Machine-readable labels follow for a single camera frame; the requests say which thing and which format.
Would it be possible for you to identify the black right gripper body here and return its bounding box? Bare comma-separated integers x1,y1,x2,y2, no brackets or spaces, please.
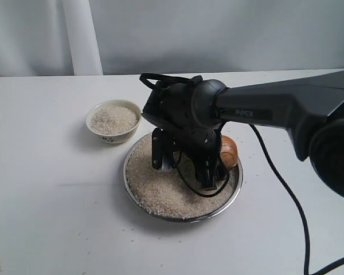
143,80,222,155

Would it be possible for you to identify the brown wooden cup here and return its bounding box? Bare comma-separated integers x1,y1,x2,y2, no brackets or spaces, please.
220,135,238,170

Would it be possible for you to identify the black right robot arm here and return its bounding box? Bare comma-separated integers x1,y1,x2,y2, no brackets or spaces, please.
140,70,344,197

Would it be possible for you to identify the rice in steel basin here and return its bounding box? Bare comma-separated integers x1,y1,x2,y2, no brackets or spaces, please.
124,133,239,221

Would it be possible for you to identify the small cream floral bowl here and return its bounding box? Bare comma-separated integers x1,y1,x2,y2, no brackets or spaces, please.
85,99,142,144

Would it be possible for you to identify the rice in small bowl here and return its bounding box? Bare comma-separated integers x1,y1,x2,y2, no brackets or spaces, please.
91,106,139,135

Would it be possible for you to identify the large steel basin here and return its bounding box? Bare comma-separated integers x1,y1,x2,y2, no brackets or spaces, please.
123,145,243,223

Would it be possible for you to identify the white backdrop curtain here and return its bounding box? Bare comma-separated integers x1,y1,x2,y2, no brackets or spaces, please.
0,1,344,77

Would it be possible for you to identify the black camera cable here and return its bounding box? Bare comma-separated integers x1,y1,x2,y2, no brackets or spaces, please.
139,73,344,275

